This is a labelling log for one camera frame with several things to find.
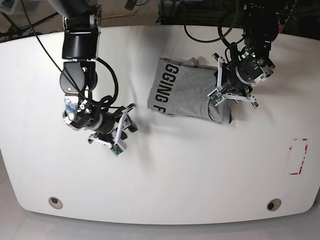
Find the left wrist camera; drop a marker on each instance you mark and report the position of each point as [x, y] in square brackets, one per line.
[216, 97]

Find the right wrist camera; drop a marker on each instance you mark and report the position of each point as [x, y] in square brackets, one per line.
[118, 148]

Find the grey T-shirt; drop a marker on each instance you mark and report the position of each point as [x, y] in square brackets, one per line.
[182, 88]

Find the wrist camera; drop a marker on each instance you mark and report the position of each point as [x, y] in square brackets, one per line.
[118, 148]
[216, 97]

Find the table cable grommet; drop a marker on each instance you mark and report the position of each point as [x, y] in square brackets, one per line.
[55, 203]
[274, 205]

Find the white power strip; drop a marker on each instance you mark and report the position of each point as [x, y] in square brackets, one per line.
[283, 10]

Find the right table cable grommet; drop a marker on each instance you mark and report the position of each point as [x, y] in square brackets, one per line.
[274, 205]

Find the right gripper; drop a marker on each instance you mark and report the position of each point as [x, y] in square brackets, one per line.
[108, 128]

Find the left table cable grommet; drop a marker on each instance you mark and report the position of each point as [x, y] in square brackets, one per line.
[55, 203]

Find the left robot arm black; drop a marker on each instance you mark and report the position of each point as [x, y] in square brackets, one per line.
[259, 31]

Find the black tripod stand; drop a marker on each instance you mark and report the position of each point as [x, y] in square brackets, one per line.
[16, 32]

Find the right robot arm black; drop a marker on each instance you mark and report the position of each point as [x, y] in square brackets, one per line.
[78, 78]

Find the red tape rectangle marking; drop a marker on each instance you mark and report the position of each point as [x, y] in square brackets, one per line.
[296, 156]

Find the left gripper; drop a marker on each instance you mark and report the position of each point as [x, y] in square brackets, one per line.
[237, 79]

